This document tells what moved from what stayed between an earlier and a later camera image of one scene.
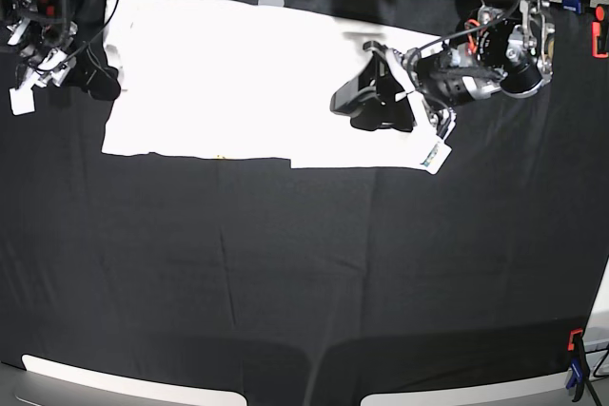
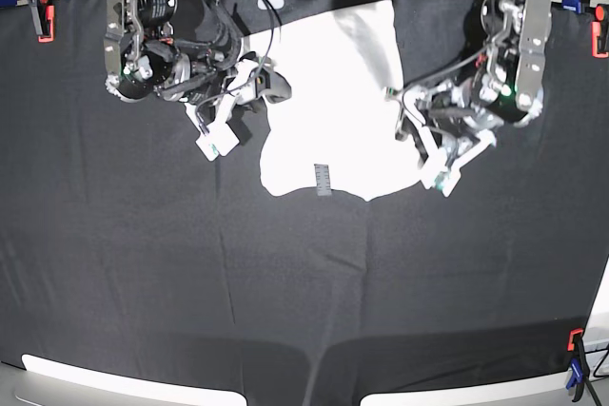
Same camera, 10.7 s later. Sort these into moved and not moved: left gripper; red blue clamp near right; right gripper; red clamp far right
Moved: right gripper; left gripper
Not moved: red clamp far right; red blue clamp near right
